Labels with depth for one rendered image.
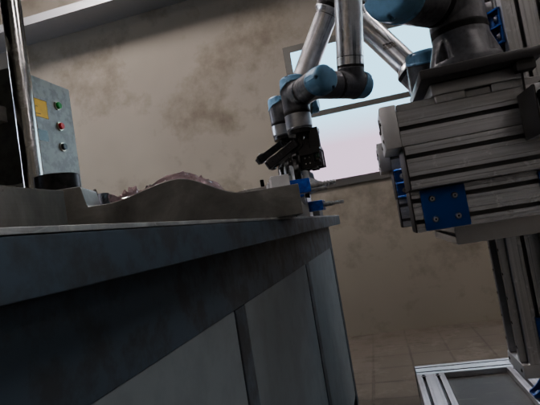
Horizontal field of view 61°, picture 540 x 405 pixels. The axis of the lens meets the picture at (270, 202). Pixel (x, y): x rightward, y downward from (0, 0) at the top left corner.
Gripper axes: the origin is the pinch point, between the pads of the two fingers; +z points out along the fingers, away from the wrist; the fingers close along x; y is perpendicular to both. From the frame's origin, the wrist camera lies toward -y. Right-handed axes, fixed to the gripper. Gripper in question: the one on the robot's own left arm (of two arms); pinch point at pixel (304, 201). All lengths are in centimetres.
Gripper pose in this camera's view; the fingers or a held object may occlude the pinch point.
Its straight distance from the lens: 130.5
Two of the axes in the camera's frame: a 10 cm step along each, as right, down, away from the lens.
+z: 1.6, 9.8, -0.6
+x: 2.8, 0.2, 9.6
